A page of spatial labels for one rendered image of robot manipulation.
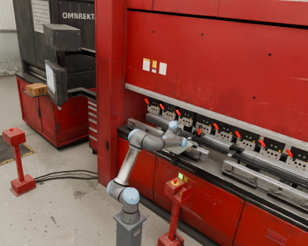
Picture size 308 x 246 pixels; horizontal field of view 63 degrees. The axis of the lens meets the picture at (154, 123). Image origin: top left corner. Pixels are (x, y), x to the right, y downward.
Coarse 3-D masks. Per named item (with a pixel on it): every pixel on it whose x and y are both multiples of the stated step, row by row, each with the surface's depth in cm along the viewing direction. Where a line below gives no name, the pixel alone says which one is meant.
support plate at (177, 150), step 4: (188, 144) 247; (192, 144) 247; (164, 148) 238; (168, 148) 237; (172, 148) 237; (176, 148) 238; (180, 148) 238; (184, 148) 239; (176, 152) 231; (180, 152) 232
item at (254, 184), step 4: (224, 172) 226; (232, 172) 226; (228, 176) 224; (232, 176) 222; (236, 176) 221; (240, 176) 222; (236, 180) 220; (240, 180) 218; (244, 180) 217; (248, 180) 217; (248, 184) 214; (252, 184) 212; (256, 184) 212
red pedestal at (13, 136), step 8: (16, 128) 290; (8, 136) 274; (16, 136) 277; (24, 136) 285; (16, 144) 280; (16, 152) 291; (16, 160) 296; (24, 176) 319; (16, 184) 304; (24, 184) 306; (32, 184) 315; (16, 192) 308; (24, 192) 309
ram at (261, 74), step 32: (128, 32) 258; (160, 32) 233; (192, 32) 213; (224, 32) 196; (256, 32) 181; (288, 32) 168; (128, 64) 271; (192, 64) 221; (224, 64) 203; (256, 64) 187; (288, 64) 174; (192, 96) 230; (224, 96) 210; (256, 96) 194; (288, 96) 179; (288, 128) 185
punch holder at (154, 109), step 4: (148, 100) 266; (152, 100) 263; (156, 100) 259; (152, 104) 264; (156, 104) 261; (148, 108) 269; (152, 108) 267; (156, 108) 262; (160, 108) 263; (152, 112) 267; (156, 112) 264; (160, 112) 266
